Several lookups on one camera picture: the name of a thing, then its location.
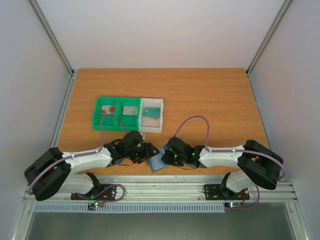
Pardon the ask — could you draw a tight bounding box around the grey slotted cable duct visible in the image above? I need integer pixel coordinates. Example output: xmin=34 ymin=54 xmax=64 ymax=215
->
xmin=33 ymin=202 xmax=225 ymax=214

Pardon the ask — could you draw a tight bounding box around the green bin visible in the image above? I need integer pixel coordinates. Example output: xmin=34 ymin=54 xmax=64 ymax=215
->
xmin=92 ymin=96 xmax=120 ymax=131
xmin=114 ymin=97 xmax=141 ymax=132

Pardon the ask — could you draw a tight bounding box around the left aluminium frame post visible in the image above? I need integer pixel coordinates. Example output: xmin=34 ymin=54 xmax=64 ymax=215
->
xmin=28 ymin=0 xmax=74 ymax=76

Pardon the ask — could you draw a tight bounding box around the left green bin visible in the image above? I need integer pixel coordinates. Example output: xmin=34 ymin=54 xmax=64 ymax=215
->
xmin=92 ymin=96 xmax=120 ymax=131

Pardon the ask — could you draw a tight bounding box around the small circuit board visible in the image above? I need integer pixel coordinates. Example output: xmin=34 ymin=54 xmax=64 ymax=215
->
xmin=224 ymin=201 xmax=242 ymax=209
xmin=87 ymin=202 xmax=104 ymax=211

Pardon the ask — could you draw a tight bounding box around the teal leather card holder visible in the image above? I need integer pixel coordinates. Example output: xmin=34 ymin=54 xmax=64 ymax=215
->
xmin=147 ymin=144 xmax=169 ymax=173

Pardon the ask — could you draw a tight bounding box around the grey white card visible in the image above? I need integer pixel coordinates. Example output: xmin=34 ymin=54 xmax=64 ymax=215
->
xmin=122 ymin=105 xmax=139 ymax=116

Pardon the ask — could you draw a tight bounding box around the white translucent bin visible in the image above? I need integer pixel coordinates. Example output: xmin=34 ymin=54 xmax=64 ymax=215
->
xmin=139 ymin=98 xmax=164 ymax=133

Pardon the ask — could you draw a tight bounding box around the teal card in bin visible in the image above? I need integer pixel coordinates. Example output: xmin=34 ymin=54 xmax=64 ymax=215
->
xmin=142 ymin=107 xmax=161 ymax=119

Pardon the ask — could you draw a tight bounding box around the left small circuit board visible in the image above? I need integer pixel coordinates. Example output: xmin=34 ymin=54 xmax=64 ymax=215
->
xmin=87 ymin=202 xmax=104 ymax=211

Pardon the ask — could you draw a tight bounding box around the aluminium frame post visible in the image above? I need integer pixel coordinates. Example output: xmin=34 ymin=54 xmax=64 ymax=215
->
xmin=28 ymin=0 xmax=74 ymax=76
xmin=245 ymin=0 xmax=294 ymax=78

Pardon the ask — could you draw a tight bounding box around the right aluminium frame post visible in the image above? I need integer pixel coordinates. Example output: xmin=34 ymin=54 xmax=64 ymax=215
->
xmin=245 ymin=0 xmax=294 ymax=78

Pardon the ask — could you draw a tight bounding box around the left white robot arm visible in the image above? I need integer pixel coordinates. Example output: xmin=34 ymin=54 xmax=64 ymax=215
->
xmin=24 ymin=130 xmax=160 ymax=201

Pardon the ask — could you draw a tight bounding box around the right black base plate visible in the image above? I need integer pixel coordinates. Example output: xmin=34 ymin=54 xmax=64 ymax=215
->
xmin=202 ymin=184 xmax=250 ymax=201

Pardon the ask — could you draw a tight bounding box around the middle green bin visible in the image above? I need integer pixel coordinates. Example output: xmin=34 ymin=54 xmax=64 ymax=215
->
xmin=114 ymin=97 xmax=141 ymax=132

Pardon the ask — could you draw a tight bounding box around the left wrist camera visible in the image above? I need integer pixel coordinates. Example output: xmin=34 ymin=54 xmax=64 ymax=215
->
xmin=140 ymin=132 xmax=146 ymax=140

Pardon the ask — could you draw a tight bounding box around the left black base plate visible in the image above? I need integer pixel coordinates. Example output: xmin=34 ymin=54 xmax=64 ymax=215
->
xmin=70 ymin=184 xmax=117 ymax=201

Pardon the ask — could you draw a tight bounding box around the red and white card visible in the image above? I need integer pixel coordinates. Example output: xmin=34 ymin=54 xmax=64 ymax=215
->
xmin=100 ymin=105 xmax=116 ymax=115

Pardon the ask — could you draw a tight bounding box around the right small circuit board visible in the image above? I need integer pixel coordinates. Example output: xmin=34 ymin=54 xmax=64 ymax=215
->
xmin=224 ymin=201 xmax=242 ymax=209

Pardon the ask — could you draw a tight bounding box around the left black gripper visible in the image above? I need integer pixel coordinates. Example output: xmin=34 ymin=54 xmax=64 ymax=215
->
xmin=125 ymin=143 xmax=160 ymax=164

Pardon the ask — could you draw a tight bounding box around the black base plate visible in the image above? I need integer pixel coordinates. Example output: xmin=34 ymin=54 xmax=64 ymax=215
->
xmin=70 ymin=184 xmax=117 ymax=201
xmin=202 ymin=184 xmax=250 ymax=201

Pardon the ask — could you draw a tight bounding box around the aluminium front rail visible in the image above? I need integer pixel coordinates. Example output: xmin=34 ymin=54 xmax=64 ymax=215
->
xmin=22 ymin=174 xmax=298 ymax=203

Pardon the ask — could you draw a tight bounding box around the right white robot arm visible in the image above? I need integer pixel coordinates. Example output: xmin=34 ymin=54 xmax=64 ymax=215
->
xmin=161 ymin=136 xmax=285 ymax=200

